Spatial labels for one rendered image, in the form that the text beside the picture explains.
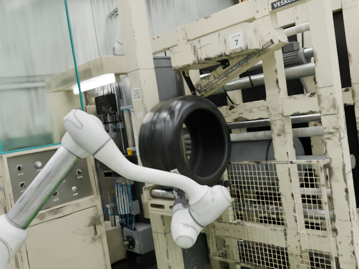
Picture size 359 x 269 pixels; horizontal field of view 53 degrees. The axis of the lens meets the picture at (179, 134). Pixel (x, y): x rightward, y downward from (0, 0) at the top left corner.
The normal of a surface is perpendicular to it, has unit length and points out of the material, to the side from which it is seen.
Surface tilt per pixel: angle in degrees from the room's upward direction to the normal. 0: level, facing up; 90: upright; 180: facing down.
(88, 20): 90
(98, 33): 90
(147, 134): 71
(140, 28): 90
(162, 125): 63
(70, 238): 90
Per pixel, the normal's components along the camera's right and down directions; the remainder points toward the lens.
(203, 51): -0.71, 0.15
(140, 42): 0.69, -0.07
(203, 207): -0.19, 0.20
